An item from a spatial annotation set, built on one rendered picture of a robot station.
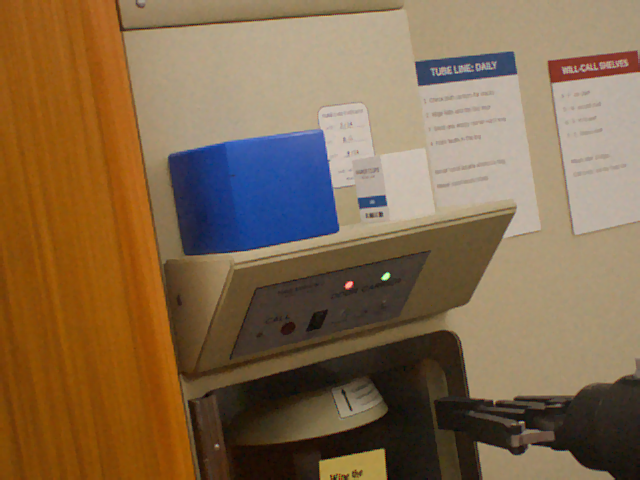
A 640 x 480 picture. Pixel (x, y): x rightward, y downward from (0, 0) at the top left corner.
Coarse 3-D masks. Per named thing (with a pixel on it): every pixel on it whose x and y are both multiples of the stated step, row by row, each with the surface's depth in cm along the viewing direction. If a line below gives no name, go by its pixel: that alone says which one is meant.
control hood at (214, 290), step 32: (352, 224) 123; (384, 224) 113; (416, 224) 115; (448, 224) 117; (480, 224) 120; (192, 256) 111; (224, 256) 105; (256, 256) 105; (288, 256) 107; (320, 256) 109; (352, 256) 112; (384, 256) 115; (448, 256) 121; (480, 256) 124; (192, 288) 109; (224, 288) 106; (256, 288) 107; (416, 288) 122; (448, 288) 125; (192, 320) 110; (224, 320) 108; (192, 352) 111; (224, 352) 112
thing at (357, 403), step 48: (432, 336) 128; (240, 384) 116; (288, 384) 119; (336, 384) 122; (384, 384) 125; (432, 384) 128; (240, 432) 115; (288, 432) 118; (336, 432) 121; (384, 432) 125; (432, 432) 128
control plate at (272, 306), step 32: (416, 256) 118; (288, 288) 110; (320, 288) 113; (352, 288) 116; (384, 288) 119; (256, 320) 111; (288, 320) 113; (352, 320) 119; (384, 320) 123; (256, 352) 114
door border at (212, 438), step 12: (204, 408) 113; (216, 408) 114; (204, 420) 113; (216, 420) 114; (204, 432) 113; (216, 432) 114; (204, 444) 113; (216, 444) 114; (204, 456) 113; (216, 456) 114; (216, 468) 114; (228, 468) 114
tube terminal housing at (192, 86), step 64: (128, 64) 112; (192, 64) 116; (256, 64) 120; (320, 64) 124; (384, 64) 128; (192, 128) 115; (256, 128) 119; (384, 128) 128; (448, 320) 131; (192, 384) 114; (192, 448) 114
